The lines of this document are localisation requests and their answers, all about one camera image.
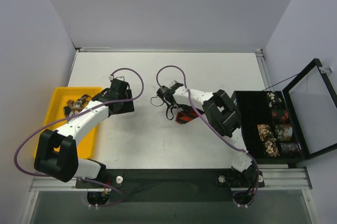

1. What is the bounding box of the orange navy striped tie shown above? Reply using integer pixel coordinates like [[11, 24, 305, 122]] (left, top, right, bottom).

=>
[[175, 110, 199, 124]]

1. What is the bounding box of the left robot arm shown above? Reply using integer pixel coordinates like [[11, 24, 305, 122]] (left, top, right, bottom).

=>
[[34, 79, 134, 188]]

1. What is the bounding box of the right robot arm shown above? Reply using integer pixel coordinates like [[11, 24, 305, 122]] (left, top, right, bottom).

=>
[[157, 83, 254, 187]]

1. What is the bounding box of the brown floral tie in tray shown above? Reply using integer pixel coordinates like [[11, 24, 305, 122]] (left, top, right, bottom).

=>
[[63, 94, 92, 118]]

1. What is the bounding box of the yellow plastic tray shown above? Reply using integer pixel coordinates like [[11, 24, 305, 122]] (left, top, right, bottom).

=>
[[44, 86, 103, 159]]

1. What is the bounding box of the brown floral rolled tie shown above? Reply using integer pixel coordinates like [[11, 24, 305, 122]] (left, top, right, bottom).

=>
[[257, 124, 280, 158]]

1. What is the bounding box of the black tie storage box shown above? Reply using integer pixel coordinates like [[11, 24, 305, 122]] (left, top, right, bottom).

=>
[[232, 91, 305, 165]]

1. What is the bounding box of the blue orange rolled tie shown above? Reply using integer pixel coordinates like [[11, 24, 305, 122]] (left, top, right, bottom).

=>
[[274, 124, 293, 142]]

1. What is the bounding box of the dark rolled tie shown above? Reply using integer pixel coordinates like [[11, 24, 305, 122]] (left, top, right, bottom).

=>
[[280, 142, 300, 155]]

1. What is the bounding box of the black framed glass box lid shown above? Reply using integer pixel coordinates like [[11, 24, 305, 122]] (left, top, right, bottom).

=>
[[282, 59, 336, 160]]

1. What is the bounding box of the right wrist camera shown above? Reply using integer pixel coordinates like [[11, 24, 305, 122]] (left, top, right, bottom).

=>
[[156, 83, 183, 103]]

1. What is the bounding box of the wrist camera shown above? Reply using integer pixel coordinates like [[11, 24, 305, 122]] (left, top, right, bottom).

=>
[[108, 75, 125, 82], [156, 83, 183, 103]]

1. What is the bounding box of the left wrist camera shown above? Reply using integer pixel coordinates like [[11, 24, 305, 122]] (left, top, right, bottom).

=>
[[108, 75, 125, 82]]

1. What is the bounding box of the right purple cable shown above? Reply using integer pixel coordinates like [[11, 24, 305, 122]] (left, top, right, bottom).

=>
[[156, 65, 260, 206]]

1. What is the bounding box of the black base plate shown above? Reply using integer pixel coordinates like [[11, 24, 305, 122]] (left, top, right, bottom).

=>
[[75, 168, 265, 205]]

